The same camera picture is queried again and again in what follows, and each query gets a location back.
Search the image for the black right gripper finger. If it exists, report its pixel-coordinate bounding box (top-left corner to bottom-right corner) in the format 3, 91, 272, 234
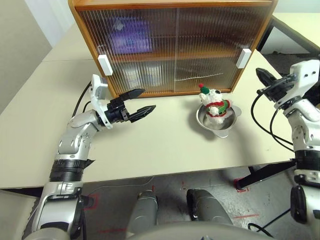
258, 67, 278, 84
255, 67, 273, 88

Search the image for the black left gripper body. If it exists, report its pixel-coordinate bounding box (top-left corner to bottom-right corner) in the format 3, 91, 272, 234
105, 96, 132, 124

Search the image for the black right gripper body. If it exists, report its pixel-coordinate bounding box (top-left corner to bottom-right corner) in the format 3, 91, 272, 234
263, 75, 296, 103

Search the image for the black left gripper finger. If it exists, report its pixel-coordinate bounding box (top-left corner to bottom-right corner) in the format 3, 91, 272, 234
119, 88, 146, 103
128, 104, 157, 124

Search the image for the white plain-label jar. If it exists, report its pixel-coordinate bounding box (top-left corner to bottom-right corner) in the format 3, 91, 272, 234
124, 66, 143, 87

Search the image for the white door handle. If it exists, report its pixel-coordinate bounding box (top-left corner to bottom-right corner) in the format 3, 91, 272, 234
235, 48, 252, 69
97, 54, 113, 76

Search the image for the ribbed clear sliding door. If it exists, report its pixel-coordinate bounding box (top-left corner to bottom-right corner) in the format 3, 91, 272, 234
174, 7, 271, 92
77, 9, 179, 94

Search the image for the white plush bear toy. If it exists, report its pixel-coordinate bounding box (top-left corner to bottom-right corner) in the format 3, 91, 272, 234
198, 83, 233, 125

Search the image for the purple tissue pack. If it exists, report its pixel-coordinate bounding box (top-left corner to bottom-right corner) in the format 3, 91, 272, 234
108, 18, 153, 55

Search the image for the steel bowl with handles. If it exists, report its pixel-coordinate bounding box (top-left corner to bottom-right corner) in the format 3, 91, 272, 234
195, 102, 243, 139

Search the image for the wooden cabinet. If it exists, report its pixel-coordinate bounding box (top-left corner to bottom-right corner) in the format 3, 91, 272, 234
67, 0, 279, 98

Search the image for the beige adjoining table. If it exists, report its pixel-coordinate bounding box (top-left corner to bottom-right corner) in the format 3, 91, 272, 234
41, 23, 95, 62

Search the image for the red floor tape square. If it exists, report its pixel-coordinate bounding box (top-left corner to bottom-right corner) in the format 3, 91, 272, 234
83, 193, 100, 210
233, 178, 251, 193

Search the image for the grey rounded robot leg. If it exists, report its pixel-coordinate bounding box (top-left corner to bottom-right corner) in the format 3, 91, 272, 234
128, 189, 159, 231
186, 188, 233, 225

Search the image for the red floor tape strip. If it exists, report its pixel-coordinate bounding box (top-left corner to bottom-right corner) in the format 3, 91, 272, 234
233, 213, 260, 220
98, 227, 127, 233

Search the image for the grey robot torso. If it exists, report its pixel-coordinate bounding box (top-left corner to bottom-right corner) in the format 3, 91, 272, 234
126, 221, 273, 240

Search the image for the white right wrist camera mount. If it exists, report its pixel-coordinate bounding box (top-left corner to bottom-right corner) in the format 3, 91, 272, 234
274, 59, 320, 111

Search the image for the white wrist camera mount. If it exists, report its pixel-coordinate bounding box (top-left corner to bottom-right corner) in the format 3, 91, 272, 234
274, 59, 320, 111
89, 74, 114, 130

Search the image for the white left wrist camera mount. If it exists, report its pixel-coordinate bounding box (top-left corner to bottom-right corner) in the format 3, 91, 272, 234
89, 74, 114, 130

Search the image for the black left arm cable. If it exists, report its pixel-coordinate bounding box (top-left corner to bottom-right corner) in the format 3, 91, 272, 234
72, 82, 95, 118

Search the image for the white floor cable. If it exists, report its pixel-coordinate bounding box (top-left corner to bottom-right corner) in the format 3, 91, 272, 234
82, 176, 155, 198

